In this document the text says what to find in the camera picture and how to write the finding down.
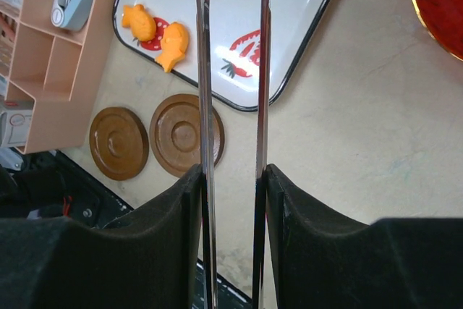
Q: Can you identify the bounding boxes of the orange fish cake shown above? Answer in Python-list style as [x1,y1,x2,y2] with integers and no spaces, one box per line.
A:
[155,22,190,72]
[122,4,157,41]

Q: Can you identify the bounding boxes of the small grey box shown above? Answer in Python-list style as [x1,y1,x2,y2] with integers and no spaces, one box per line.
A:
[1,98,34,148]

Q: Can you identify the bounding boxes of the white strawberry tray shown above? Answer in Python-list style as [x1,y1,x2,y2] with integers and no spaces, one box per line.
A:
[113,0,330,112]

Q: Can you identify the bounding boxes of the brown wooden coaster left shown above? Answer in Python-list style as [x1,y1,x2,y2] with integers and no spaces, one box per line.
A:
[89,106,149,181]

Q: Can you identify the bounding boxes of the orange fish cake right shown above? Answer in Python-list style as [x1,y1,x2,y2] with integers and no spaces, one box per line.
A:
[155,22,190,72]

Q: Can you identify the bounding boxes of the metal tongs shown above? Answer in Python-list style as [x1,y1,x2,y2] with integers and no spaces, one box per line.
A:
[196,0,271,308]

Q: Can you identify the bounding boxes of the black base frame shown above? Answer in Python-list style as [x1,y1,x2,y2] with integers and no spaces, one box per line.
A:
[0,149,254,309]

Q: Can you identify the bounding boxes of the pink desk organizer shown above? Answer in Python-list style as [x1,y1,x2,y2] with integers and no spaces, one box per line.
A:
[1,0,115,153]

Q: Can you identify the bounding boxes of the orange fish cake left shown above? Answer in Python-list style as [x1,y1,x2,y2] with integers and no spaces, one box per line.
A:
[122,4,157,41]

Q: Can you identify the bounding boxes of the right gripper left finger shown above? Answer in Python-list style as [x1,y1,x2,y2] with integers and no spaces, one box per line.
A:
[1,165,202,308]

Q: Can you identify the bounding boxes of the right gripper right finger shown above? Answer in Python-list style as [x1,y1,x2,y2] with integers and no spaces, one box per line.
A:
[266,164,462,308]

